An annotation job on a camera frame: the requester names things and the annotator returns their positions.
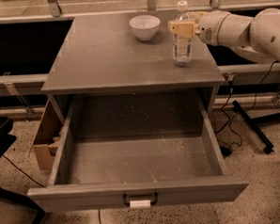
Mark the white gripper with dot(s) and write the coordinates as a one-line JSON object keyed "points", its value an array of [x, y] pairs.
{"points": [[208, 27]]}

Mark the clear plastic water bottle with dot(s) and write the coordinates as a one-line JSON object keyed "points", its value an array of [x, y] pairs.
{"points": [[182, 50]]}

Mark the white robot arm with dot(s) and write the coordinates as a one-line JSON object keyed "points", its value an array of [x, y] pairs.
{"points": [[255, 39]]}

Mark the grey drawer cabinet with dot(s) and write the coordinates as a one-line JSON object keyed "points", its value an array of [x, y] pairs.
{"points": [[101, 54]]}

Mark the open grey top drawer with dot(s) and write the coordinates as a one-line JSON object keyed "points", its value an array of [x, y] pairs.
{"points": [[138, 144]]}

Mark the white ceramic bowl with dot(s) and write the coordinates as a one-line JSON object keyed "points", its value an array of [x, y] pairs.
{"points": [[144, 27]]}

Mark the black floor stand bar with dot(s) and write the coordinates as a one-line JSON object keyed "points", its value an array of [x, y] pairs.
{"points": [[256, 122]]}

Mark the brown cardboard box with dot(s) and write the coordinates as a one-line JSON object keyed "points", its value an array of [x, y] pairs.
{"points": [[47, 138]]}

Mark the black chair left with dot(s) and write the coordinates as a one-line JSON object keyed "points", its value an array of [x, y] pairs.
{"points": [[22, 155]]}

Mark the middle metal rail bracket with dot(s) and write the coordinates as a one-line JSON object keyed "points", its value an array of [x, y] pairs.
{"points": [[151, 4]]}

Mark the left metal rail bracket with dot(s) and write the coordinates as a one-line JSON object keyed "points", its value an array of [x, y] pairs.
{"points": [[54, 7]]}

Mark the black drawer handle white tag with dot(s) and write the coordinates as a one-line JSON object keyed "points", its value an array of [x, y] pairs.
{"points": [[140, 201]]}

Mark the clear bracket left rail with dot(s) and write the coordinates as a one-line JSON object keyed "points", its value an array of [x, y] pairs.
{"points": [[21, 98]]}

